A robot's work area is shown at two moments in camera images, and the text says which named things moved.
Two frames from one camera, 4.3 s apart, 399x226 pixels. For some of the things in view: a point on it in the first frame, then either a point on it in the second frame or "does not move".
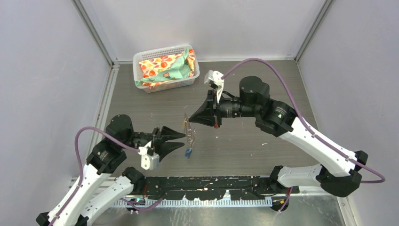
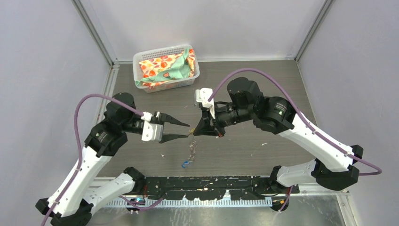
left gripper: (163, 148) -> (161, 118)
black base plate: (208, 188) does not move
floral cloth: (177, 66) does not move
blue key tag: (187, 153) -> (186, 162)
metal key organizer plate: (190, 132) -> (193, 145)
